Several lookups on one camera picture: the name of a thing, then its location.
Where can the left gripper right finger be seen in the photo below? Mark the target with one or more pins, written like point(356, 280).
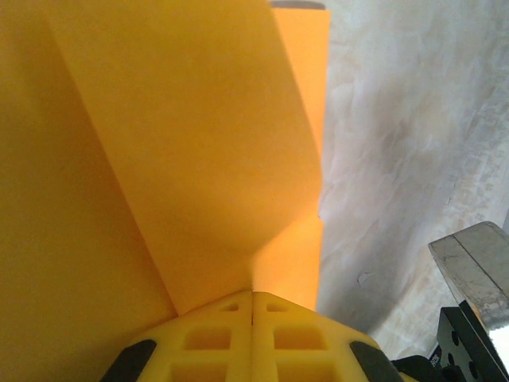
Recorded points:
point(264, 338)

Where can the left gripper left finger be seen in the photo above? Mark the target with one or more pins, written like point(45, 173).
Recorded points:
point(242, 338)

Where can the orange paper sheet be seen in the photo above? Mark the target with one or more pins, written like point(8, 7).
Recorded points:
point(179, 139)

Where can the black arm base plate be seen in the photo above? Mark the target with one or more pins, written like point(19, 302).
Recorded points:
point(461, 350)

